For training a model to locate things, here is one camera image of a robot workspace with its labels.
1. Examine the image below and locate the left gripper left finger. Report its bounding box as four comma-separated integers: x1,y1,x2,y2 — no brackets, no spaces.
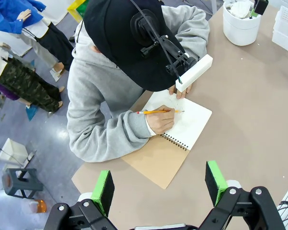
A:
44,170,115,230

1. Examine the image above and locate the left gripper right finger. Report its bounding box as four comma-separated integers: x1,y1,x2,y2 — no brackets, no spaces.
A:
198,160,286,230

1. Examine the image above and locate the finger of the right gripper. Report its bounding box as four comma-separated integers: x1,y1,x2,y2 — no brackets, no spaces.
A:
250,0,269,18

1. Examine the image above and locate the spiral notebook with kraft cover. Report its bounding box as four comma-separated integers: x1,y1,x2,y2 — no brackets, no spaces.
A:
121,92,213,190

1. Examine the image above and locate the yellow pencil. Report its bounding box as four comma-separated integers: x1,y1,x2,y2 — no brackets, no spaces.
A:
136,109,185,115

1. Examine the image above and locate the person's right forearm grey sleeve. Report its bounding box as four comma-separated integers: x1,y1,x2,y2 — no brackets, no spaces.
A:
67,110,154,163

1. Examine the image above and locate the person's left forearm grey sleeve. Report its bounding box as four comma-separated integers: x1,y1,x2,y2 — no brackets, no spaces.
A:
175,9,210,61

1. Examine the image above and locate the crumpled white paper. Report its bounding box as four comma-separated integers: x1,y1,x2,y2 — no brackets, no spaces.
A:
226,0,253,19

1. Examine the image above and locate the person's right hand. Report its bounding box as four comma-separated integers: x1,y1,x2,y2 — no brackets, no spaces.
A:
145,107,176,136

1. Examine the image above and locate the person's left hand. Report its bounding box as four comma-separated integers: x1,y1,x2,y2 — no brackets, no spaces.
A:
168,85,192,100

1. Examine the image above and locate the white round trash bin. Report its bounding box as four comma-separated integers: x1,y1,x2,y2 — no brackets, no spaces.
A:
222,0,262,46

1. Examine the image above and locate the white perforated plastic basket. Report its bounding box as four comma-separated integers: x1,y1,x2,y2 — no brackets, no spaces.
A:
271,5,288,51

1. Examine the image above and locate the translucent orange-tinted bowl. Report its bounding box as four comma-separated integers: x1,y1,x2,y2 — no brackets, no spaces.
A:
29,199,48,214

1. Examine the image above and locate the dark grey plastic stool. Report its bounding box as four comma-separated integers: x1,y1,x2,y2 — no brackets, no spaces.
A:
1,167,44,200

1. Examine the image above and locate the white storage box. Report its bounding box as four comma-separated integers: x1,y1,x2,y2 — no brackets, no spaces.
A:
0,138,30,168

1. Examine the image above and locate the person in grey hoodie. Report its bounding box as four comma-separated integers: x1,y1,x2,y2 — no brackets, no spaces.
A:
66,4,210,163

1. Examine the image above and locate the person in camouflage trousers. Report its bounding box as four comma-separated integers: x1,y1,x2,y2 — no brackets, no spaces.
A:
0,35,64,114

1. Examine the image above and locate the black baseball cap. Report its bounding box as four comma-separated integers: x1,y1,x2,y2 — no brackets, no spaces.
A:
83,0,197,92

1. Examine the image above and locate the mannequin in white open shirt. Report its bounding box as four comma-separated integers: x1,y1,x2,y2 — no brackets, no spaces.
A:
0,26,63,81

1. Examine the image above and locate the mannequin in blue shirt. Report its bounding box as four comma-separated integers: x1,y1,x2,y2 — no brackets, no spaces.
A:
0,0,75,72

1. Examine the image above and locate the white head camera box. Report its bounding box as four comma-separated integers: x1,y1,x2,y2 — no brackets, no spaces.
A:
175,54,213,93

